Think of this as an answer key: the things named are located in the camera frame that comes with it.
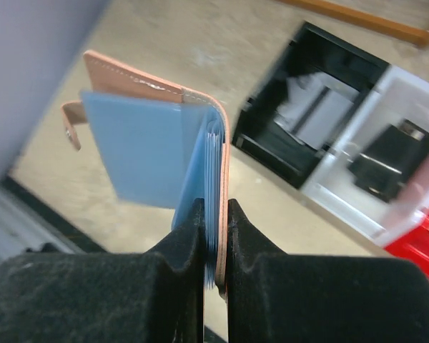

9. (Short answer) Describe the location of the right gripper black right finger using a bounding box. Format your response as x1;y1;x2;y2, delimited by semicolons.
226;199;429;342

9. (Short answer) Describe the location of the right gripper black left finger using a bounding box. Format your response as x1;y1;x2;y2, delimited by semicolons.
0;199;205;342

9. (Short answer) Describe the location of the pink leather card holder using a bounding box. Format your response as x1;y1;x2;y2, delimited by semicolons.
61;50;230;293

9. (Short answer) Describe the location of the black VIP card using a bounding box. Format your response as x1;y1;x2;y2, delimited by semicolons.
348;119;429;203

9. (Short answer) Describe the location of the white magnetic stripe card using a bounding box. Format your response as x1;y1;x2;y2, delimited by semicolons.
274;72;359;150

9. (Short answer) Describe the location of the red plastic bin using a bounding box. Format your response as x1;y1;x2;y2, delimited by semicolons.
385;214;429;278

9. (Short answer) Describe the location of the white plastic bin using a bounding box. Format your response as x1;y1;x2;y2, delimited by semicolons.
302;66;429;247

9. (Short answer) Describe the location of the black plastic bin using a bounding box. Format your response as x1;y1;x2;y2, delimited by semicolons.
232;22;390;189

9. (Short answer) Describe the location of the wooden rack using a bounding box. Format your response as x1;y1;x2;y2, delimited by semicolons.
280;0;429;48

